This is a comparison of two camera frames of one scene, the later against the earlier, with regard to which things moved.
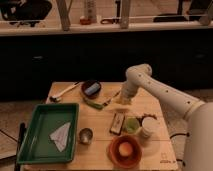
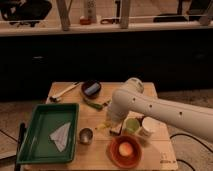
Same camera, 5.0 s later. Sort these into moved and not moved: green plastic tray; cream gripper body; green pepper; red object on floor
Moved: cream gripper body
Not moved: green plastic tray; red object on floor; green pepper
